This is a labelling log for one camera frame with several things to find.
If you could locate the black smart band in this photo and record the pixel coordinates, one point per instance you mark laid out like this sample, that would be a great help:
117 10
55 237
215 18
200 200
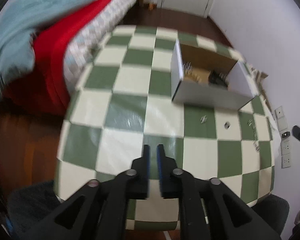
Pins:
216 80

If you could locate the green checkered table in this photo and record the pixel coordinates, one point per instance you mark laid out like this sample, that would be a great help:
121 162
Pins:
120 142

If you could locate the black charger plug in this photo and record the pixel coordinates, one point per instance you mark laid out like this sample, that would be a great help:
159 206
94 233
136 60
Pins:
286 134

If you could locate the cluster of small earrings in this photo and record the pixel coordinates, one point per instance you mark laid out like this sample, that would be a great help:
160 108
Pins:
256 147

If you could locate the diamond pattern mattress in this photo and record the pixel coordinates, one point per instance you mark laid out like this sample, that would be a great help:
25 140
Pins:
90 37

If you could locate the teal duvet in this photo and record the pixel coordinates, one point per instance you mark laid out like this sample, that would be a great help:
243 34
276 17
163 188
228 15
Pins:
22 20

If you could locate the white tote bag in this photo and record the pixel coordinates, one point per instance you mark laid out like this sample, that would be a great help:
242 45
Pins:
258 73

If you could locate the dark grey fuzzy cloth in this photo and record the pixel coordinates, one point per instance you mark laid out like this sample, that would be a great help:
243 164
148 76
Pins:
272 210
32 202

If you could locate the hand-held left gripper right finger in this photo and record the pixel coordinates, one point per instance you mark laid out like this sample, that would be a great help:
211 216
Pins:
160 162

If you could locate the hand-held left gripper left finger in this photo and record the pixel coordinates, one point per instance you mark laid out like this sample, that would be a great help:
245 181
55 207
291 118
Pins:
147 160

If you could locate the white cardboard box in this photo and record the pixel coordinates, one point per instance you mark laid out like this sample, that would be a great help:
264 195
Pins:
210 96

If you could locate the orange bottle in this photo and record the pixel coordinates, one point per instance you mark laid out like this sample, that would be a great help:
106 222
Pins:
150 7

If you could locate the red blanket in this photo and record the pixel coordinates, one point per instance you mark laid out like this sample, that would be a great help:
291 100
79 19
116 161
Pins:
55 55

